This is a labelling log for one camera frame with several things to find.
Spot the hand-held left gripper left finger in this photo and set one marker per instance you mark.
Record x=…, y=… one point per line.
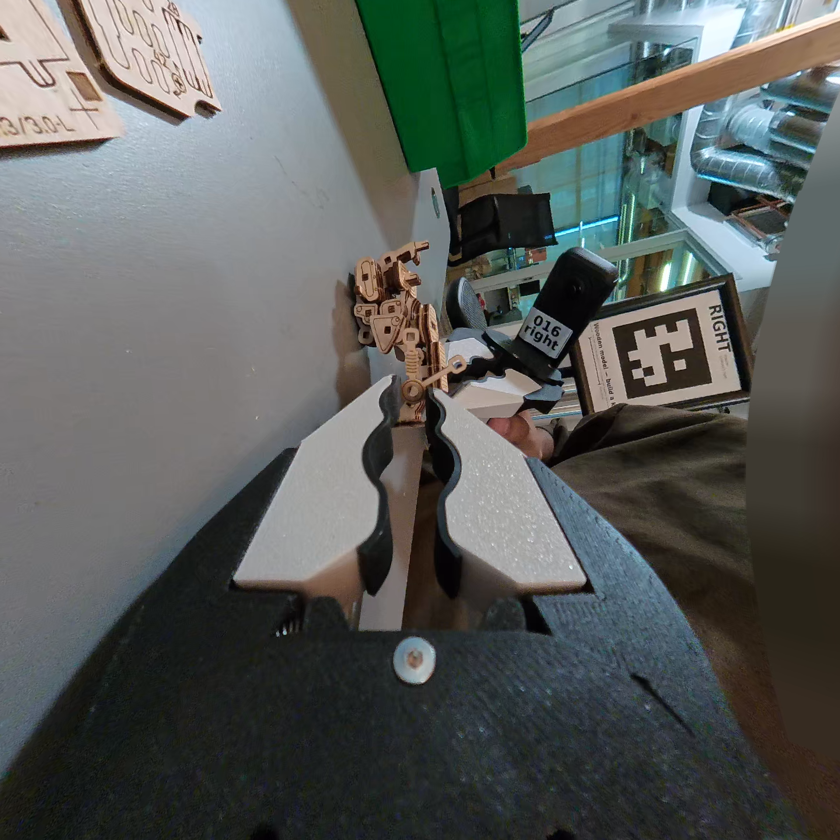
x=315, y=512

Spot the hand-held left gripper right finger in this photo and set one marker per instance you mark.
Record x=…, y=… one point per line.
x=512, y=518

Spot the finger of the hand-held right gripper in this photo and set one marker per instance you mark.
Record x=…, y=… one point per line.
x=476, y=351
x=508, y=394

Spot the small wooden lever piece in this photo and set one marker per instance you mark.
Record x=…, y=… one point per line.
x=413, y=390

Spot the wooden robot model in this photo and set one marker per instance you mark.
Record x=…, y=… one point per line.
x=387, y=321

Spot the person's right hand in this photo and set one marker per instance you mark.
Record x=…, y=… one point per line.
x=525, y=430

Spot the black fabric bag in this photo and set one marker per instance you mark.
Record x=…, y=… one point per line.
x=505, y=223

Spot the framed black white marker sign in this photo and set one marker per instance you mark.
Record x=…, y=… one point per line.
x=663, y=348

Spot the copper pipe fitting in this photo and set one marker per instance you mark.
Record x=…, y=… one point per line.
x=761, y=223

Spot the green plastic box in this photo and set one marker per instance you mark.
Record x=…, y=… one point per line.
x=446, y=79

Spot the laser-cut wooden sheet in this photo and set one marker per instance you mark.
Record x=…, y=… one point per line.
x=115, y=72
x=39, y=98

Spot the silver flexible duct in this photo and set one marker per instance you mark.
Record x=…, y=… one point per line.
x=748, y=131

